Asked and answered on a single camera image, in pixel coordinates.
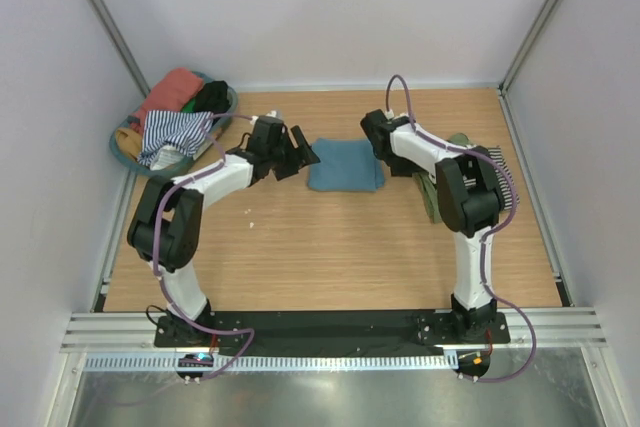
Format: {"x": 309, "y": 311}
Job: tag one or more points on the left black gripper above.
{"x": 299, "y": 157}

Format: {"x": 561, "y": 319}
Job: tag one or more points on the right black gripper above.
{"x": 405, "y": 170}

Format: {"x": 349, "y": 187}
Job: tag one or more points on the light blue garment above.
{"x": 345, "y": 166}

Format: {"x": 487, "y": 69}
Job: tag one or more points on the thin striped black tank top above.
{"x": 505, "y": 179}

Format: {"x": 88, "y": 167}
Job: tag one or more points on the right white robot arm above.
{"x": 468, "y": 194}

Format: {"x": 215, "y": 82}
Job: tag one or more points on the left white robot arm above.
{"x": 166, "y": 226}

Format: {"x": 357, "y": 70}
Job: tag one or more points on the olive green folded tank top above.
{"x": 427, "y": 187}

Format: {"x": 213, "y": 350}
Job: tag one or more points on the black garment in basket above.
{"x": 213, "y": 97}

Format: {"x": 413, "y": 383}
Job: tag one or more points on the white striped garment in basket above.
{"x": 169, "y": 135}

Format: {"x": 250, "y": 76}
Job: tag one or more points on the green garment in basket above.
{"x": 190, "y": 107}

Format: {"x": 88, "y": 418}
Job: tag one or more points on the teal laundry basket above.
{"x": 186, "y": 163}

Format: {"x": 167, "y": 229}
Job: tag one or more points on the coral red garment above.
{"x": 174, "y": 91}

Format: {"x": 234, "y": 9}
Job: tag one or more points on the mustard brown garment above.
{"x": 129, "y": 142}

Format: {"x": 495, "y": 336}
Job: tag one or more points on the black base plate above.
{"x": 316, "y": 328}

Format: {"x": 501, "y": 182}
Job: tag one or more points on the slotted white cable duct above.
{"x": 198, "y": 362}

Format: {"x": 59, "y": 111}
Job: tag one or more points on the aluminium frame rail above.
{"x": 545, "y": 327}

